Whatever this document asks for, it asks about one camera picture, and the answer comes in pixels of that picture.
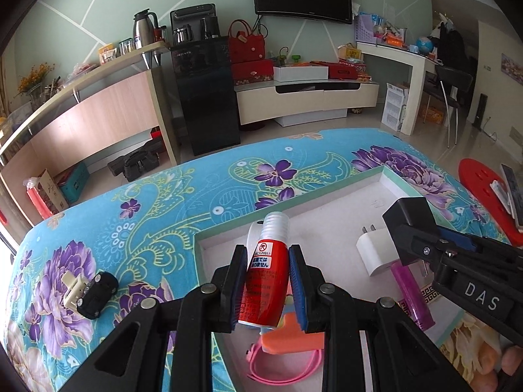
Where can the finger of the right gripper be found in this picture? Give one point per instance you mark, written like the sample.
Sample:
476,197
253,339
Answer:
415,233
462,241

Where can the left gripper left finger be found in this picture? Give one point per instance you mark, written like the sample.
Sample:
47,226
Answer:
133,356

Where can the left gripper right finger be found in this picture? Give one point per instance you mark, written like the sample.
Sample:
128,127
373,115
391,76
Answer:
368,345

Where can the white USB charger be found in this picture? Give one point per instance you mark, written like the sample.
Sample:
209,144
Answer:
376,249

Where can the magenta lighter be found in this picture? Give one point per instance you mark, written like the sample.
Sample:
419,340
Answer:
416,304

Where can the cream hair claw clip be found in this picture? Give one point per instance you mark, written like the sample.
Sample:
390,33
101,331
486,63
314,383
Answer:
75,287

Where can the orange blue folding case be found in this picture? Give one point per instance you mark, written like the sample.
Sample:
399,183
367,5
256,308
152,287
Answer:
288,338

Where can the pink smart watch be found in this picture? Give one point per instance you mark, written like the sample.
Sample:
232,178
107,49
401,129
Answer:
281,371

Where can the blue orange case with text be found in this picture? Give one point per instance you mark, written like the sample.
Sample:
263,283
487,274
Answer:
289,300

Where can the red tube bottle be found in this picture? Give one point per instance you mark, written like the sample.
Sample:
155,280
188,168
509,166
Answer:
267,277

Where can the white round ring gadget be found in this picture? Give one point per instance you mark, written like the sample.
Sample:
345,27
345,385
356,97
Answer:
253,236

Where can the gold patterned lighter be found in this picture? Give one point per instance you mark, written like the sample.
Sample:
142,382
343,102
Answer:
428,293

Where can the person's right hand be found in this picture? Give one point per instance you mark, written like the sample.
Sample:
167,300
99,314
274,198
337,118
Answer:
487,358

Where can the red plastic stool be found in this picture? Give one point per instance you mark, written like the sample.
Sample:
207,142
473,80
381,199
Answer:
477,177

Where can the teal shallow cardboard tray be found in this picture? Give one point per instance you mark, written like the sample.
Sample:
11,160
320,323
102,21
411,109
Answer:
326,223

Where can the floral blue tablecloth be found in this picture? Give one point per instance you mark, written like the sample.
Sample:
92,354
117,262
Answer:
143,233

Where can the black chair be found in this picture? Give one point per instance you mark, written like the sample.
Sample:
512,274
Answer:
443,84

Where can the white side desk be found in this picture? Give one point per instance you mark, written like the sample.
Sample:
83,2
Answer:
418,65

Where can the teal storage crate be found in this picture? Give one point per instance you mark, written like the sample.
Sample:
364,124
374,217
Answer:
72,181

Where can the cream TV stand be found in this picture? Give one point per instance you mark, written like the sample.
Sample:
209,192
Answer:
298,102

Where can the red gift bag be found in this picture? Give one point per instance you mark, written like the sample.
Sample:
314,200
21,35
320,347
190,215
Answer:
45,195

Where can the black bag on floor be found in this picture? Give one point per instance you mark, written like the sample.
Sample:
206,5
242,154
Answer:
138,162

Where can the white flat box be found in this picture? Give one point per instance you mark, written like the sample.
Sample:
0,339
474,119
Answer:
300,73

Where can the red gift box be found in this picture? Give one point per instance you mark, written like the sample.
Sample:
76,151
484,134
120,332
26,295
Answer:
252,71

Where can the red handbag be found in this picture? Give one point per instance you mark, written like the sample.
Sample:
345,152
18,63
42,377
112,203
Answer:
245,45

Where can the wooden curved desk counter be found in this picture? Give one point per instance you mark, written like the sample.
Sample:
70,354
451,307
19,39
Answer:
127,108

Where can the black cabinet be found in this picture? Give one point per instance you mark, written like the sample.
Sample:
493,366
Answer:
206,91

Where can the yellow flower vase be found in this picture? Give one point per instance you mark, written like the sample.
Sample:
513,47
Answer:
32,85

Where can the steel thermos jug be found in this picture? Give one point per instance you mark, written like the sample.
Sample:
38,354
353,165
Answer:
145,24

